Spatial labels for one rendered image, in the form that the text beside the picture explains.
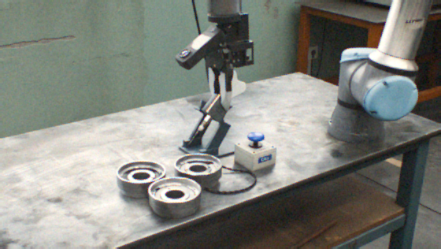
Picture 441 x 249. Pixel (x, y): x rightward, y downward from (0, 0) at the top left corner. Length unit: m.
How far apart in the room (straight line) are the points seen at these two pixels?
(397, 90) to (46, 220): 0.80
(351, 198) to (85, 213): 0.88
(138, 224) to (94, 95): 1.86
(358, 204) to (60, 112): 1.64
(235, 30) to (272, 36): 2.25
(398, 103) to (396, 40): 0.14
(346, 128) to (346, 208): 0.30
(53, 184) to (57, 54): 1.57
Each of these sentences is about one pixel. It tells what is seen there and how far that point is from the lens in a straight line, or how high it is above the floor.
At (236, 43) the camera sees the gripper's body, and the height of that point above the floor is 1.09.
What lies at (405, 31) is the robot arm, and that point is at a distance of 1.36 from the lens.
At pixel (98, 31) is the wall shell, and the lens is 2.89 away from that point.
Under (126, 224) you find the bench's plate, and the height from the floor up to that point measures 0.80.
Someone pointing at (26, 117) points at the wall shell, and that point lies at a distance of 2.86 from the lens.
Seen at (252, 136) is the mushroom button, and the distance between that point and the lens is 1.34.
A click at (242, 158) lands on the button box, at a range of 1.36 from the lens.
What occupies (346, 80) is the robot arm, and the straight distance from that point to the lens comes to 1.49.
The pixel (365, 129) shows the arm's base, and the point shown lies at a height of 0.84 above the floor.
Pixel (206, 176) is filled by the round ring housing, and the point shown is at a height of 0.84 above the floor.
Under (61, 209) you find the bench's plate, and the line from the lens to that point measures 1.22.
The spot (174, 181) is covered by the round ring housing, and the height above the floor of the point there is 0.83.
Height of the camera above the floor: 1.41
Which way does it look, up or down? 22 degrees down
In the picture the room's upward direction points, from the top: 1 degrees clockwise
